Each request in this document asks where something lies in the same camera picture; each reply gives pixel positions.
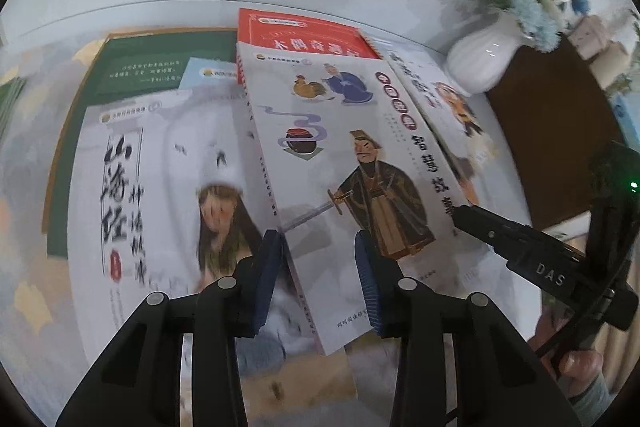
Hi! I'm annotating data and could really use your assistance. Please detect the ginkgo patterned tablecloth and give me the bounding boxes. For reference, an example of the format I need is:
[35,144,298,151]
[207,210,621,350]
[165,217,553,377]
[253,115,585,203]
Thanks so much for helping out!
[0,27,556,427]

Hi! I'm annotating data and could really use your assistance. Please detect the white book with mermaid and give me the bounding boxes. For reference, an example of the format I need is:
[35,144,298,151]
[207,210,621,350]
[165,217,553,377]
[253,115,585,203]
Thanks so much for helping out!
[65,88,358,413]

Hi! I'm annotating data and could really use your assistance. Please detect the dark green book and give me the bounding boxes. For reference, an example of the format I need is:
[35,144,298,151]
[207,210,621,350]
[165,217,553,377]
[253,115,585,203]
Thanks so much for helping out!
[42,26,241,258]

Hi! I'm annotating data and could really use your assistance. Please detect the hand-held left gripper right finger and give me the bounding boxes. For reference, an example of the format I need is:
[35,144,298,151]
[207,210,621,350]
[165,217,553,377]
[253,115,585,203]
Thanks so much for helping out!
[352,229,583,427]

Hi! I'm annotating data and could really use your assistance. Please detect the person's right hand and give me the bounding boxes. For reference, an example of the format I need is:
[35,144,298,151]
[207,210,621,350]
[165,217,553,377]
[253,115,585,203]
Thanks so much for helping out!
[527,314,608,403]

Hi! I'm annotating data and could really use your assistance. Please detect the white ribbed vase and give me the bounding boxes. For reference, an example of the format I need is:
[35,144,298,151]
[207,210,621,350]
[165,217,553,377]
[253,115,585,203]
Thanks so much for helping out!
[445,9,526,94]

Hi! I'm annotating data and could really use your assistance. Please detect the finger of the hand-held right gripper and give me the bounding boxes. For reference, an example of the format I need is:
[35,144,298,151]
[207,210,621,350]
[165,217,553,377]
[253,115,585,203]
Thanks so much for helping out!
[451,203,535,261]

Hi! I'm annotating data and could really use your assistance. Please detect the white book with monkey figure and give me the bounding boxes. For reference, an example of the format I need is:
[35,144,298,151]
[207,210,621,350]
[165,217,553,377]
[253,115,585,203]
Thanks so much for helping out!
[385,49,503,208]

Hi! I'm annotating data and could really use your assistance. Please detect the white book with swordsman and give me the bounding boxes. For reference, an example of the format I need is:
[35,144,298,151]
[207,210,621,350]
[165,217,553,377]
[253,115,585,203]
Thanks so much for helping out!
[235,39,493,356]

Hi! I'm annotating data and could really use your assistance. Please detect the brown wooden cabinet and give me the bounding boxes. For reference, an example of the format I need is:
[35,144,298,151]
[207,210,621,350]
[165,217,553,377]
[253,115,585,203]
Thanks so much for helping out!
[487,32,626,238]

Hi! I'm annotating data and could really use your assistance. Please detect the pale watercolour book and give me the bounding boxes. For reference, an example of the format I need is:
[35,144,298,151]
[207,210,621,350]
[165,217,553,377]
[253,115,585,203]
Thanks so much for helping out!
[179,56,241,92]

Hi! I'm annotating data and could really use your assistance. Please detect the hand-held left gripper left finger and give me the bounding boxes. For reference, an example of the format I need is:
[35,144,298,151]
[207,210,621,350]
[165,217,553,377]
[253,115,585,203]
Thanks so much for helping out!
[55,229,291,427]

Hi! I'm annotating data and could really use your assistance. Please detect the red book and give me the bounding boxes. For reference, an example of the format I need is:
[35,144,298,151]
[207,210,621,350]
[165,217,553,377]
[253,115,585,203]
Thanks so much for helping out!
[236,7,383,60]

